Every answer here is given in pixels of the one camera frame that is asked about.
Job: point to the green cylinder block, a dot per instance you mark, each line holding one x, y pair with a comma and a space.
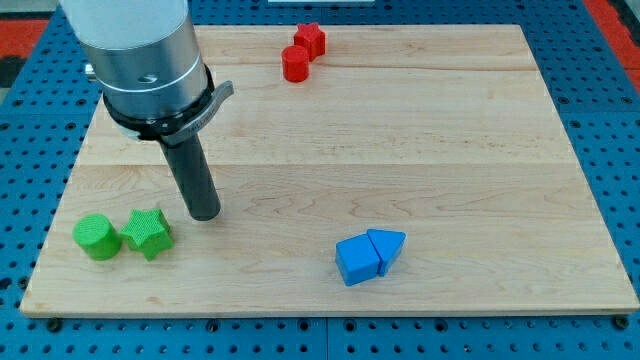
97, 237

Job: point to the red star block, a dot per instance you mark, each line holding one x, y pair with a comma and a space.
311, 37

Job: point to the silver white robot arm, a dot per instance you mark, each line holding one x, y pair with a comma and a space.
145, 56

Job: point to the red cylinder block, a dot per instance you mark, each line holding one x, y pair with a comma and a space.
295, 63

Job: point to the green star block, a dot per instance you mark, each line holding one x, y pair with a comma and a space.
147, 232

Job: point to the black cylindrical pointer tool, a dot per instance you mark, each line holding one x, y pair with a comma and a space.
192, 175

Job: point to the wooden board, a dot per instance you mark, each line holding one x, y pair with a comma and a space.
444, 132

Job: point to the blue triangle block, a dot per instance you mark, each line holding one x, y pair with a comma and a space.
388, 245

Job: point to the black clamp with grey lever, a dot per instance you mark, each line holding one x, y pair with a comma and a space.
175, 129

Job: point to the blue cube block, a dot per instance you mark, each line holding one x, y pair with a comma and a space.
357, 260

